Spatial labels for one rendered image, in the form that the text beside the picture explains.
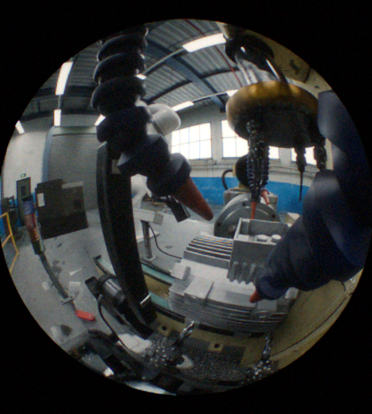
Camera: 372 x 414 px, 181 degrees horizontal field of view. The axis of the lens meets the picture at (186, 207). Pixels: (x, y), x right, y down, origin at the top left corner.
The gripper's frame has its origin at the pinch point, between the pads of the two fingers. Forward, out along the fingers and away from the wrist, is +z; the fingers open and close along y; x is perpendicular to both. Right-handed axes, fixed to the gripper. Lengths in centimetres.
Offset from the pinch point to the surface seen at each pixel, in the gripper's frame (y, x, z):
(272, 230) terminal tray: 1.5, 17.3, 11.4
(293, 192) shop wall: -510, 191, 133
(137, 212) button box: -14.8, -31.7, -9.9
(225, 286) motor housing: 11.9, 8.4, 12.9
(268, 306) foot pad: 15.2, 14.6, 15.8
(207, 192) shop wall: -581, -180, -36
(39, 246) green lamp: 35.1, -33.9, -10.1
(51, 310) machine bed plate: 48, -46, 12
